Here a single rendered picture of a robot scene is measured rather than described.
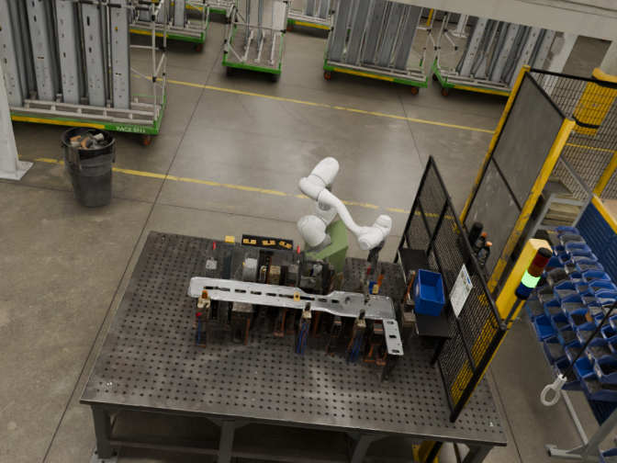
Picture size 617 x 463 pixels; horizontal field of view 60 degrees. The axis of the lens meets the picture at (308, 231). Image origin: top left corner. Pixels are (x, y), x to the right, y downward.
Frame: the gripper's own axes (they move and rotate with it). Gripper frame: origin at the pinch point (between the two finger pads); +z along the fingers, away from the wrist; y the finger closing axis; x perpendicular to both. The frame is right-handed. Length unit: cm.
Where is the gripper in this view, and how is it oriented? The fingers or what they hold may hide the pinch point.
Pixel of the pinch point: (370, 266)
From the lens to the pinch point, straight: 358.9
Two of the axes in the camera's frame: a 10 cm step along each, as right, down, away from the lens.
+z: -1.6, 7.9, 5.9
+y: 0.2, 6.0, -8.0
